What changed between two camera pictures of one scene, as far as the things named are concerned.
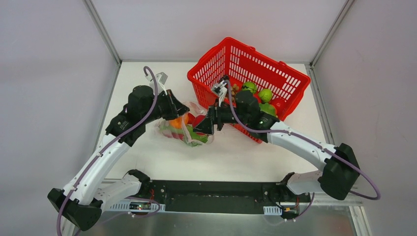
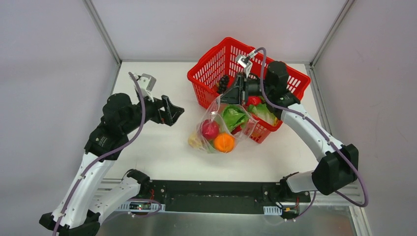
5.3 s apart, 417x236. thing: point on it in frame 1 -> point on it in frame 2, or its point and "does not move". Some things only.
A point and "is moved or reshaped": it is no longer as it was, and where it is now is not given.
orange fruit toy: (179, 122) -> (224, 143)
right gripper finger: (206, 126) -> (231, 97)
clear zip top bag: (181, 128) -> (223, 126)
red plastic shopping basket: (241, 63) does not move
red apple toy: (194, 121) is moved or reshaped
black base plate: (229, 197) does not move
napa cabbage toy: (193, 138) is moved or reshaped
